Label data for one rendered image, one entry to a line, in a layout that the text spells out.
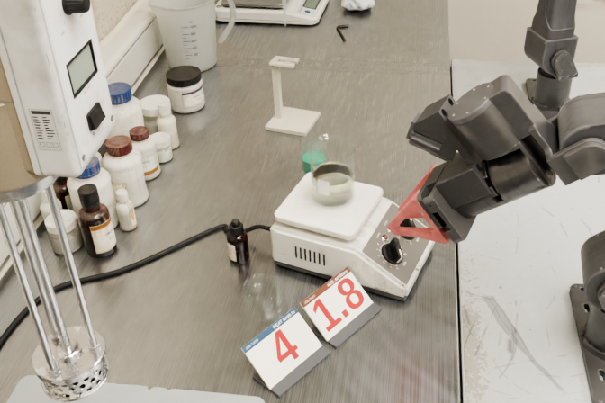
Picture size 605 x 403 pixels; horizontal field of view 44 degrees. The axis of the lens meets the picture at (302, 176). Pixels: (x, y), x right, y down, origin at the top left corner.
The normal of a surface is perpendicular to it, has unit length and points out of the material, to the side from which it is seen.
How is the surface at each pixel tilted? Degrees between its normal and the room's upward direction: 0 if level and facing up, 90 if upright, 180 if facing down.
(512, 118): 90
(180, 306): 0
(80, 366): 0
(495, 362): 0
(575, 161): 90
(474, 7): 90
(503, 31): 90
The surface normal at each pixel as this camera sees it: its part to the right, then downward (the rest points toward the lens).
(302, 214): -0.04, -0.83
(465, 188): -0.44, 0.52
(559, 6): 0.21, 0.50
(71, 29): 0.99, 0.05
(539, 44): -0.97, 0.16
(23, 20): -0.15, 0.56
